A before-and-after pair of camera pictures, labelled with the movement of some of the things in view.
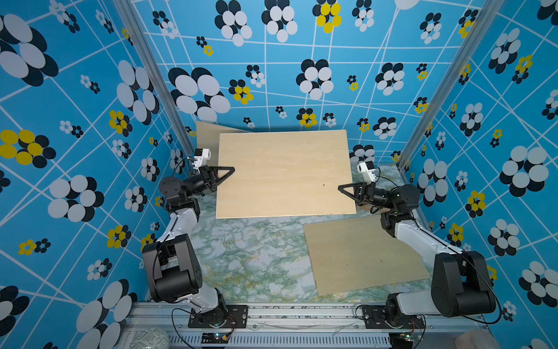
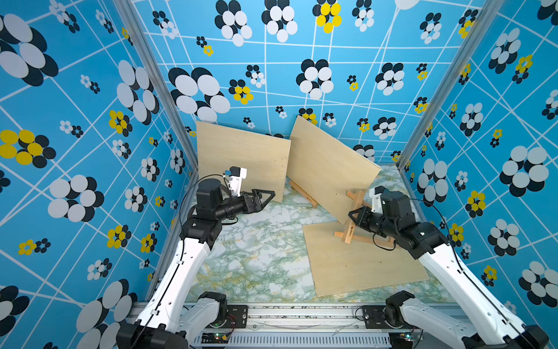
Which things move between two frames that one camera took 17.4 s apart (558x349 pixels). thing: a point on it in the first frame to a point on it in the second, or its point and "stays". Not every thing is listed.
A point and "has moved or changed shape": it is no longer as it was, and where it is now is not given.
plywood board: (284, 174) has moved or changed shape
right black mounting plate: (374, 317) stays
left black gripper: (209, 179) to (255, 201)
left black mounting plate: (235, 316) stays
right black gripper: (363, 195) to (363, 213)
